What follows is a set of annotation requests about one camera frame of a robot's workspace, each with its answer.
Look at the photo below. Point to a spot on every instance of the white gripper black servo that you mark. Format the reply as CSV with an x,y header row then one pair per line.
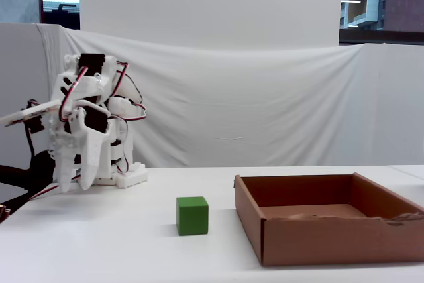
x,y
89,144

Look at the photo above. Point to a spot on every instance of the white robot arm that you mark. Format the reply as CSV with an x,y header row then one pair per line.
x,y
89,82

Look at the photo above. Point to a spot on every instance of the green cube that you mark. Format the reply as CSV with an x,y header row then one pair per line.
x,y
192,216

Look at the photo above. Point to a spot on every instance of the white cloth backdrop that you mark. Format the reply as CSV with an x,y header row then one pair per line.
x,y
265,97

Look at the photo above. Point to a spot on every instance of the dark window sill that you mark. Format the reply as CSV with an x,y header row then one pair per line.
x,y
381,37

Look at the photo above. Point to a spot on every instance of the brown cardboard box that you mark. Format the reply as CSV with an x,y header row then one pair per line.
x,y
331,243

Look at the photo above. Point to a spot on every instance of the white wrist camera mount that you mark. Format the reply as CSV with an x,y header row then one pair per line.
x,y
33,112

